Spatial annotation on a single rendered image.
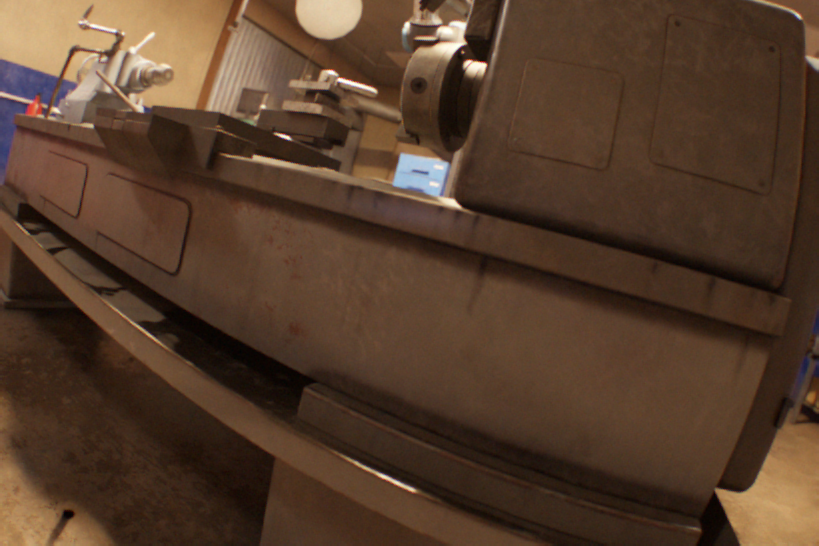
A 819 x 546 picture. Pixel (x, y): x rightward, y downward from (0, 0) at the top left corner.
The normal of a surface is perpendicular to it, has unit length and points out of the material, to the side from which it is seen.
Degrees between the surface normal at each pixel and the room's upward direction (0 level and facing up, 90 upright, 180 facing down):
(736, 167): 90
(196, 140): 90
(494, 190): 90
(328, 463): 90
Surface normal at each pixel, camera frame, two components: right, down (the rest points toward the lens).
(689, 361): -0.39, -0.07
